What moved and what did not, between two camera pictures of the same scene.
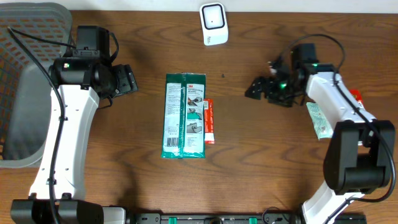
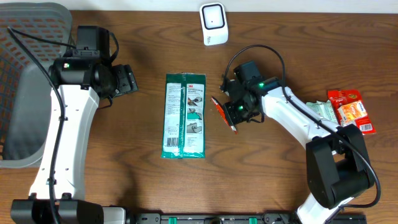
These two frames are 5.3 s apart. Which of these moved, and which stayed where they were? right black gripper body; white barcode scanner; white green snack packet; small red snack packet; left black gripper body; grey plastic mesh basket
Moved: small red snack packet; right black gripper body
Stayed: white barcode scanner; white green snack packet; grey plastic mesh basket; left black gripper body
